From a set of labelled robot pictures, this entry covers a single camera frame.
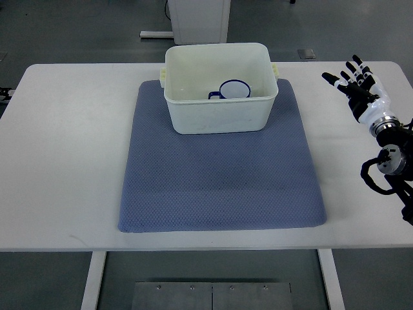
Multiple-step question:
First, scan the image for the blue mug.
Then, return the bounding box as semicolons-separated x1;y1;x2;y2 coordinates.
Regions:
208;79;251;99

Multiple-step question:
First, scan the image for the metal floor plate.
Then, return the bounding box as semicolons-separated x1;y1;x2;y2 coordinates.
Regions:
132;282;293;309

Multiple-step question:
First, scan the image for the right white table leg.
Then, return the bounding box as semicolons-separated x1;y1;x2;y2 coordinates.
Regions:
317;249;345;310

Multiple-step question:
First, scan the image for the cream plastic box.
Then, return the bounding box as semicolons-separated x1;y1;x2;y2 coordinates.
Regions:
159;43;279;134

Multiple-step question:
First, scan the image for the blue textured mat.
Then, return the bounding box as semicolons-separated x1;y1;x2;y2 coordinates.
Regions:
118;79;327;233

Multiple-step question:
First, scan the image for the left white table leg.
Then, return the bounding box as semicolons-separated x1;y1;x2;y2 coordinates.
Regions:
81;251;106;310

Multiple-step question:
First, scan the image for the white table leg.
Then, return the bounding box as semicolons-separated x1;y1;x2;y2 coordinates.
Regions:
317;249;345;310
81;251;106;310

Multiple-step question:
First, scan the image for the black clamp at table edge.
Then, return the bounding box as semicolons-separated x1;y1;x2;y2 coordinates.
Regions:
0;87;15;104

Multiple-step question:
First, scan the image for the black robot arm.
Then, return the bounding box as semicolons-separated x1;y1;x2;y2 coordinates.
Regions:
360;116;412;223

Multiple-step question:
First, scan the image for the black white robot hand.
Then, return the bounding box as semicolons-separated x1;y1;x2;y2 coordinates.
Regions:
321;55;401;137

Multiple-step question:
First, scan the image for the white pedestal cabinet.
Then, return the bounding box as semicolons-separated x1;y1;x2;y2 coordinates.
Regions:
139;0;231;45

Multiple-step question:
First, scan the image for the grey floor socket cover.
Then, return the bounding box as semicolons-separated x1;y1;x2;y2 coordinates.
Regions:
297;48;316;59

